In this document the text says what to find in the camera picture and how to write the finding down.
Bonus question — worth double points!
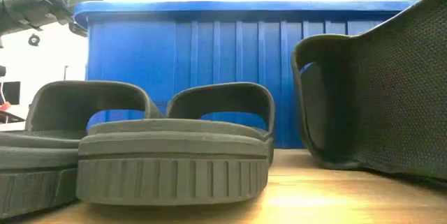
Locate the blue plastic bin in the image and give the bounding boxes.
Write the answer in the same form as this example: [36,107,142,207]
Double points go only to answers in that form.
[73,0,418,150]

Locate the black computer monitor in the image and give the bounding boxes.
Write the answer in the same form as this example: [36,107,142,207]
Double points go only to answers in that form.
[0,80,21,106]

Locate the black slide sandal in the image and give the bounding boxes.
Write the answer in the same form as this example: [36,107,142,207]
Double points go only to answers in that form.
[0,80,164,220]
[75,82,276,207]
[291,0,447,186]

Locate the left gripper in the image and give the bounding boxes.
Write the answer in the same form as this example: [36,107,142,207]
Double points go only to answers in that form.
[34,0,106,38]

